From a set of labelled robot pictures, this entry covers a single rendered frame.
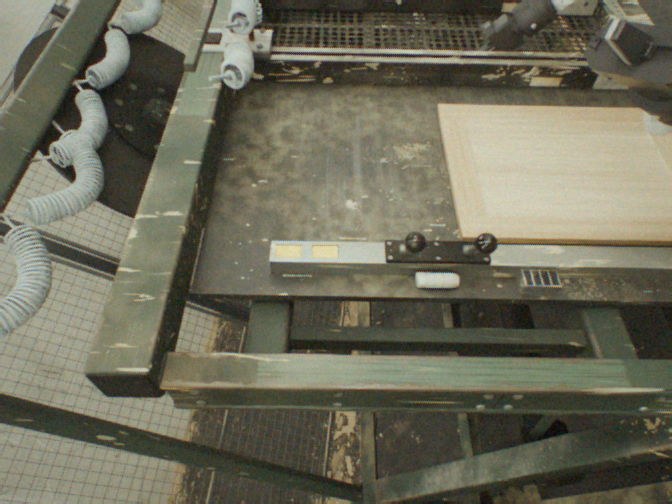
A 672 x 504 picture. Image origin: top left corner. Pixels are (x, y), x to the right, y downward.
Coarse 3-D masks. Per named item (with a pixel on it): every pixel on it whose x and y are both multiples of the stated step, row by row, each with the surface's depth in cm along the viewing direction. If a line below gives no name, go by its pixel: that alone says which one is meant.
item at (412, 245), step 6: (408, 234) 81; (414, 234) 80; (420, 234) 81; (408, 240) 81; (414, 240) 80; (420, 240) 80; (426, 240) 81; (402, 246) 91; (408, 246) 81; (414, 246) 80; (420, 246) 80; (402, 252) 91; (408, 252) 91; (414, 252) 81; (420, 252) 82
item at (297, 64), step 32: (256, 0) 117; (256, 32) 127; (256, 64) 127; (288, 64) 127; (320, 64) 127; (352, 64) 127; (384, 64) 127; (416, 64) 127; (448, 64) 127; (480, 64) 127; (512, 64) 127; (544, 64) 126; (576, 64) 127
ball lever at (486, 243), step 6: (480, 234) 82; (486, 234) 81; (492, 234) 81; (480, 240) 81; (486, 240) 80; (492, 240) 80; (462, 246) 92; (468, 246) 92; (474, 246) 87; (480, 246) 81; (486, 246) 80; (492, 246) 80; (462, 252) 92; (468, 252) 91; (474, 252) 91; (480, 252) 81; (486, 252) 81; (492, 252) 81
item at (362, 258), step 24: (288, 264) 92; (312, 264) 92; (336, 264) 92; (360, 264) 92; (384, 264) 92; (408, 264) 92; (432, 264) 92; (456, 264) 92; (504, 264) 92; (528, 264) 92; (552, 264) 92; (576, 264) 92; (600, 264) 92; (624, 264) 92; (648, 264) 92
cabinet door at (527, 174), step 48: (480, 144) 116; (528, 144) 116; (576, 144) 116; (624, 144) 116; (480, 192) 106; (528, 192) 106; (576, 192) 107; (624, 192) 107; (528, 240) 99; (576, 240) 99; (624, 240) 99
